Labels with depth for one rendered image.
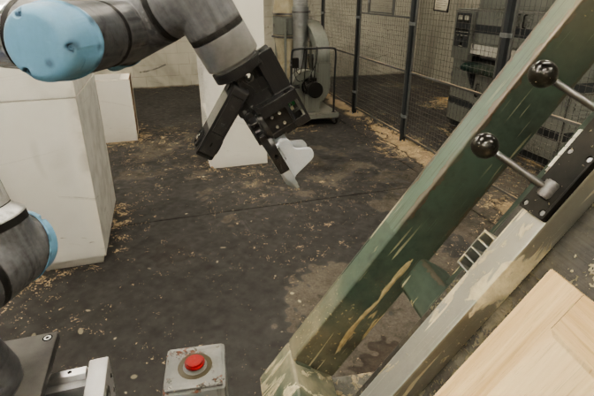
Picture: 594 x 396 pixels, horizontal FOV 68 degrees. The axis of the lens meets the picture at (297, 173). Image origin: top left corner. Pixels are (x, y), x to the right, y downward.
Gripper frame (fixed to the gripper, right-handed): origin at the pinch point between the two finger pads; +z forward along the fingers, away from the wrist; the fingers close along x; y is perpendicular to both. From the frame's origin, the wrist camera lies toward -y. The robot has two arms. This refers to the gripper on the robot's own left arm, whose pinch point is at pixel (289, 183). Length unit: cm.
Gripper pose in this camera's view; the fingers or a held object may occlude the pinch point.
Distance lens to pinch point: 68.5
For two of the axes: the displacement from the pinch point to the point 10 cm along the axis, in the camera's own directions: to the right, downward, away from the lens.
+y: 8.5, -5.2, 0.4
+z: 4.5, 7.7, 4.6
